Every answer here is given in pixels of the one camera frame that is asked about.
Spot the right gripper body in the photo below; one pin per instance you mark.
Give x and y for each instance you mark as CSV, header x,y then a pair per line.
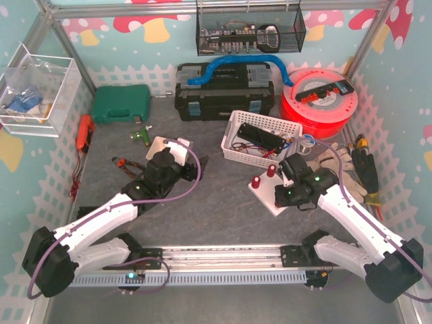
x,y
280,197

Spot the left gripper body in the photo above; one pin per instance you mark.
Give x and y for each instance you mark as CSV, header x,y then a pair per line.
x,y
193,167

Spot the large red spring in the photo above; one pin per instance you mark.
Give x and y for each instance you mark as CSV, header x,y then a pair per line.
x,y
271,170

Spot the white peg board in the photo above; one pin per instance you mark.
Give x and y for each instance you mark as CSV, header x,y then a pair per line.
x,y
266,192

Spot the orange black pliers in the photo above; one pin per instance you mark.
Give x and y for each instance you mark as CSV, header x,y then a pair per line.
x,y
130,168

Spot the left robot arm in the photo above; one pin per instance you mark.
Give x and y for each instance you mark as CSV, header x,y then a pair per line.
x,y
54,258

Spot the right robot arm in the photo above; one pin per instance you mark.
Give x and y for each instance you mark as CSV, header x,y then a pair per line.
x,y
389,264

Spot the white spring tray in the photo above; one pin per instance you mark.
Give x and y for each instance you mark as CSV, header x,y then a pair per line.
x,y
158,145

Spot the black battery holder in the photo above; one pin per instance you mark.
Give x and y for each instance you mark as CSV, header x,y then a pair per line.
x,y
261,138

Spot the white perforated basket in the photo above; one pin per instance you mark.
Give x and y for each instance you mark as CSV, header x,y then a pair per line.
x,y
242,151

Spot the black work glove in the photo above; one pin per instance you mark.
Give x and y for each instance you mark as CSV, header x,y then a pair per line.
x,y
364,166

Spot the red filament spool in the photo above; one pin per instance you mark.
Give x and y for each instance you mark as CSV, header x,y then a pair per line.
x,y
323,118

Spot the yellow black screwdriver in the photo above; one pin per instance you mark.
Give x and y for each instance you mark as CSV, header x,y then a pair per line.
x,y
362,143

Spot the green tool case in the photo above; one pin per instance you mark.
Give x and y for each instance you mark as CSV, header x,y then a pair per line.
x,y
121,104

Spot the black toolbox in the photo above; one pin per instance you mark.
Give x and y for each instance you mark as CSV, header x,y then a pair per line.
x,y
239,86

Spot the black terminal strip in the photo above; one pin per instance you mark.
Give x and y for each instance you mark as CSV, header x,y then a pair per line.
x,y
341,87

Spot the orange multimeter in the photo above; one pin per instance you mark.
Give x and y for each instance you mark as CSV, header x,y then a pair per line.
x,y
84,135

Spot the black aluminium extrusion piece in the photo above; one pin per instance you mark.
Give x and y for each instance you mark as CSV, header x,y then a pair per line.
x,y
84,211

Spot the clear acrylic box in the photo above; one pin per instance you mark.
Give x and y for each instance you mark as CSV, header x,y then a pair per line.
x,y
56,78

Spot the blue white work glove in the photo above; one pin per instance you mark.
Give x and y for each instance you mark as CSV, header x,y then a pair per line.
x,y
25,101

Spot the solder wire spool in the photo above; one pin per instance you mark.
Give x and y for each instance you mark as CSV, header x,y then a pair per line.
x,y
305,146

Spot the green hose nozzle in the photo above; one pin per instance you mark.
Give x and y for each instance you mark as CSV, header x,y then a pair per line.
x,y
142,135

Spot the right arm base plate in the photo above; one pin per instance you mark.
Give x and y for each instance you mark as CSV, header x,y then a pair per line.
x,y
296,256

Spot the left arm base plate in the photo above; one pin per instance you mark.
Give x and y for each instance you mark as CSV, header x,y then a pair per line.
x,y
152,262

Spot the grey slotted cable duct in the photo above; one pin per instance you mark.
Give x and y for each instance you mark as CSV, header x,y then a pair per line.
x,y
219,278

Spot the black wire mesh basket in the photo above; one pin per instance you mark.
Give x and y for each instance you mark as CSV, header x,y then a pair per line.
x,y
248,27

